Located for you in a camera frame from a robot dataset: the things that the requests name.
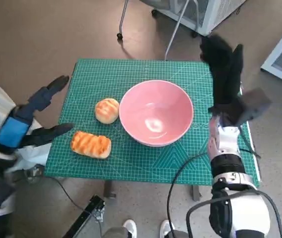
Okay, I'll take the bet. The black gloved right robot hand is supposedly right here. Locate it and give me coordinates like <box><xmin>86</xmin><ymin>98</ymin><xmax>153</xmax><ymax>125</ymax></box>
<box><xmin>199</xmin><ymin>34</ymin><xmax>245</xmax><ymax>106</ymax></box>

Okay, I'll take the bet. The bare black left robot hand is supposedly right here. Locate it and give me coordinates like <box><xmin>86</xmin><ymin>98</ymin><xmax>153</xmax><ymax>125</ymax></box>
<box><xmin>0</xmin><ymin>75</ymin><xmax>75</xmax><ymax>156</ymax></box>

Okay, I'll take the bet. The pink bowl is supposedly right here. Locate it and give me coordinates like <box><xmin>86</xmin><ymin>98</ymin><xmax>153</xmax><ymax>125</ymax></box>
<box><xmin>119</xmin><ymin>79</ymin><xmax>195</xmax><ymax>147</ymax></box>

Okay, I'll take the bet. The long toy bread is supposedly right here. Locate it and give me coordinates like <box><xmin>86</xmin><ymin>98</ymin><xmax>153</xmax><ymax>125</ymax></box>
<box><xmin>70</xmin><ymin>130</ymin><xmax>112</xmax><ymax>159</ymax></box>

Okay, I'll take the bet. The round toy bread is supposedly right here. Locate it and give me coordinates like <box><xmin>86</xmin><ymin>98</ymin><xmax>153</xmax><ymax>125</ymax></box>
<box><xmin>95</xmin><ymin>98</ymin><xmax>120</xmax><ymax>124</ymax></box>

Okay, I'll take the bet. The green cutting mat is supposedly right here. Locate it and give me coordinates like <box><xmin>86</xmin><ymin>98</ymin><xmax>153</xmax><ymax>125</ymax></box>
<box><xmin>43</xmin><ymin>58</ymin><xmax>261</xmax><ymax>186</ymax></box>

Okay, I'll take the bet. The black bar stand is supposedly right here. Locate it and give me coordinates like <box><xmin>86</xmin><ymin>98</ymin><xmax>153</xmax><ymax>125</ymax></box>
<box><xmin>63</xmin><ymin>195</ymin><xmax>106</xmax><ymax>238</ymax></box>

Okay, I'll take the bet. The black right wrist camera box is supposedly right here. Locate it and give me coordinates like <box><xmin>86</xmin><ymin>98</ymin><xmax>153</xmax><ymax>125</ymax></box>
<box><xmin>231</xmin><ymin>89</ymin><xmax>273</xmax><ymax>126</ymax></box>

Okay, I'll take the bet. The black floor cable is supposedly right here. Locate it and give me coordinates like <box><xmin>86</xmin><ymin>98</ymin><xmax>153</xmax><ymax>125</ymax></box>
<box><xmin>51</xmin><ymin>175</ymin><xmax>99</xmax><ymax>219</ymax></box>

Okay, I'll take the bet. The metal frame chair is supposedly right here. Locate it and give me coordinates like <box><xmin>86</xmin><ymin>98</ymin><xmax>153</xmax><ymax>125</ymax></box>
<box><xmin>117</xmin><ymin>0</ymin><xmax>201</xmax><ymax>61</ymax></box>

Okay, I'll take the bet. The table leg bracket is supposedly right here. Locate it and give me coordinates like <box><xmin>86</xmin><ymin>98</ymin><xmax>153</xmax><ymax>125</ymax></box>
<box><xmin>192</xmin><ymin>185</ymin><xmax>203</xmax><ymax>201</ymax></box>
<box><xmin>103</xmin><ymin>180</ymin><xmax>117</xmax><ymax>199</ymax></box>

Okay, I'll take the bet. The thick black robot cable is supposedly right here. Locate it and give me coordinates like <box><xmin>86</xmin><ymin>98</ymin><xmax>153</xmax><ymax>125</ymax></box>
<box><xmin>186</xmin><ymin>189</ymin><xmax>282</xmax><ymax>238</ymax></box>

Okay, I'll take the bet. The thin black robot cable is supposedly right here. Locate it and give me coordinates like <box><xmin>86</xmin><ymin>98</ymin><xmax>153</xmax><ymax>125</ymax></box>
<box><xmin>166</xmin><ymin>152</ymin><xmax>209</xmax><ymax>238</ymax></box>

